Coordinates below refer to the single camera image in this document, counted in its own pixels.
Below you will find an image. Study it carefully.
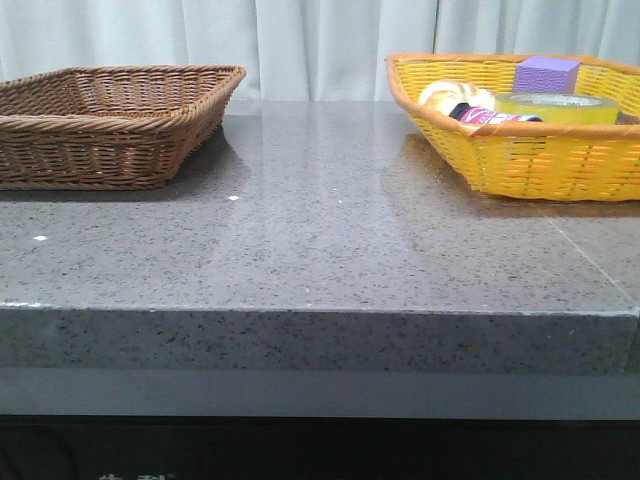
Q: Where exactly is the yellow tape roll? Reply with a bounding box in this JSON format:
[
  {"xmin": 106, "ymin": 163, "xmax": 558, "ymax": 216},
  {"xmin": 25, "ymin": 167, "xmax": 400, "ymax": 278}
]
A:
[{"xmin": 495, "ymin": 92, "xmax": 620, "ymax": 125}]

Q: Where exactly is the beige bread roll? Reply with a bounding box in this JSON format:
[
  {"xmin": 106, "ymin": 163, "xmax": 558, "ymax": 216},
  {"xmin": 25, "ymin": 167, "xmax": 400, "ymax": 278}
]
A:
[{"xmin": 418, "ymin": 80, "xmax": 495, "ymax": 114}]

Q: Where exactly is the white curtain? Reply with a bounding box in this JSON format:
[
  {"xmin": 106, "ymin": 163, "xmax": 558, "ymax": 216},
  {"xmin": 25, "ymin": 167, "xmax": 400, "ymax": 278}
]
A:
[{"xmin": 1, "ymin": 1, "xmax": 639, "ymax": 101}]

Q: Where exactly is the pink black small package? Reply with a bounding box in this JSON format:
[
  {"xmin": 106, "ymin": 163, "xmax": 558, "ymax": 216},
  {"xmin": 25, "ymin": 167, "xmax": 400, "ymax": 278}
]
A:
[{"xmin": 449, "ymin": 102, "xmax": 542, "ymax": 125}]

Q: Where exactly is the yellow woven basket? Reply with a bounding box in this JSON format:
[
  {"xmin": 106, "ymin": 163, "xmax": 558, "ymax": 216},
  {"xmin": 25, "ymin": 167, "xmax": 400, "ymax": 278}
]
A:
[{"xmin": 386, "ymin": 53, "xmax": 639, "ymax": 201}]

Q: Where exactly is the brown wicker basket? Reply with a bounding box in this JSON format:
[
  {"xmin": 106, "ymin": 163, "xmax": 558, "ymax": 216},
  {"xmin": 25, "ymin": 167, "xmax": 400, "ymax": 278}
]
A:
[{"xmin": 1, "ymin": 65, "xmax": 246, "ymax": 191}]

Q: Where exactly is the purple foam block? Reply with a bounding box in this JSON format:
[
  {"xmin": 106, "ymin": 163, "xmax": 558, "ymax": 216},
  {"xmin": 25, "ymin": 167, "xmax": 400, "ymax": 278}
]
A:
[{"xmin": 512, "ymin": 56, "xmax": 581, "ymax": 94}]

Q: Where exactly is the brown object in basket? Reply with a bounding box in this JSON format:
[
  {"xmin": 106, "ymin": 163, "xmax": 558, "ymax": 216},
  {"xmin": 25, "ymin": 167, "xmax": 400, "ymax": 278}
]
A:
[{"xmin": 616, "ymin": 111, "xmax": 640, "ymax": 125}]

